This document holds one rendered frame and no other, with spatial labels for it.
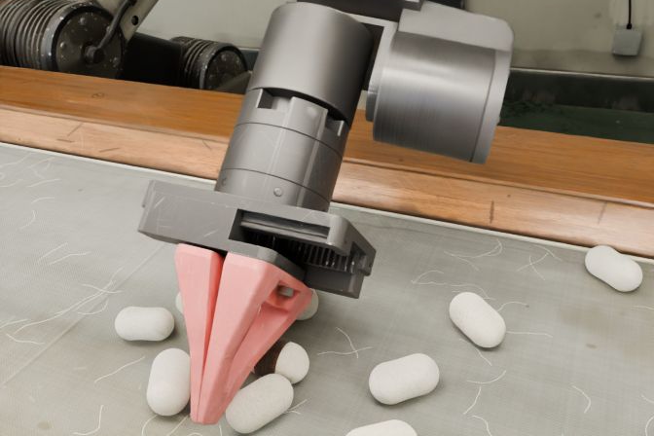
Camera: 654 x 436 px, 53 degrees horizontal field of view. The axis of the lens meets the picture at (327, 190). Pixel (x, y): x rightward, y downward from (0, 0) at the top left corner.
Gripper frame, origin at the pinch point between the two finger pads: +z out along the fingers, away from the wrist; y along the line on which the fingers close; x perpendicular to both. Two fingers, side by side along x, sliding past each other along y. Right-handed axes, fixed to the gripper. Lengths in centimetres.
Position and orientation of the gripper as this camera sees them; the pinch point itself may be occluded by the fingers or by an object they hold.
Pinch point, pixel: (209, 404)
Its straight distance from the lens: 32.0
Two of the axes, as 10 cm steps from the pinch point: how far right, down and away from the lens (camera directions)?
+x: 2.9, 3.2, 9.0
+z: -2.6, 9.3, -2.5
